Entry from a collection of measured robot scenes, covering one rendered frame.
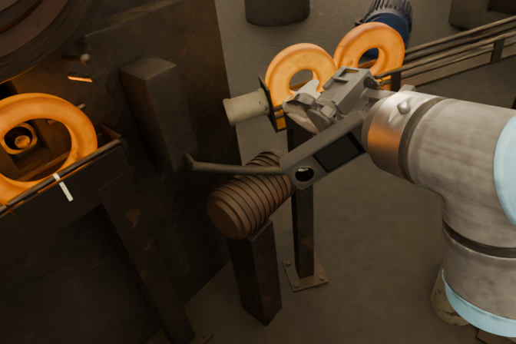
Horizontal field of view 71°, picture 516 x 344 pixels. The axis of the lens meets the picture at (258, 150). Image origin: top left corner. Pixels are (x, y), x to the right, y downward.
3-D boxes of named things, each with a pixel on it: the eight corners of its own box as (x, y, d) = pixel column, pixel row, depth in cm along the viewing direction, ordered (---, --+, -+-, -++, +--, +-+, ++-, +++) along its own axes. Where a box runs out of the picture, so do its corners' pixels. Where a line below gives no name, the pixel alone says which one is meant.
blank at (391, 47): (329, 33, 74) (335, 38, 72) (398, 11, 75) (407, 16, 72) (334, 97, 84) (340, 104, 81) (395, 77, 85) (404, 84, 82)
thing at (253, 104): (227, 117, 82) (220, 94, 78) (265, 105, 82) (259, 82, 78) (232, 131, 77) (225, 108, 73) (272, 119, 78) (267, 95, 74)
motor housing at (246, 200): (232, 312, 112) (196, 187, 79) (276, 263, 124) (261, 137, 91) (263, 339, 104) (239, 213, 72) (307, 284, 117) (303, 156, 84)
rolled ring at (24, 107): (72, 77, 56) (63, 73, 58) (-65, 135, 46) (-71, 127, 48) (113, 167, 67) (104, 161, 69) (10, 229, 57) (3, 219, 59)
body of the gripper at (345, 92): (361, 103, 53) (433, 120, 42) (322, 145, 52) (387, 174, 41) (336, 63, 49) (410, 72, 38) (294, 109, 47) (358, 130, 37)
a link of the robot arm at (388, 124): (418, 200, 38) (381, 140, 33) (382, 183, 42) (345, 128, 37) (469, 137, 39) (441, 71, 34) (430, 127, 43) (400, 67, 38)
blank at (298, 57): (257, 54, 73) (261, 61, 70) (329, 33, 74) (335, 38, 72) (271, 117, 83) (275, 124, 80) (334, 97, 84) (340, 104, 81)
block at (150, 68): (147, 162, 84) (111, 66, 69) (174, 144, 88) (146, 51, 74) (176, 180, 78) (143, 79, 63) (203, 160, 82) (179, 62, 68)
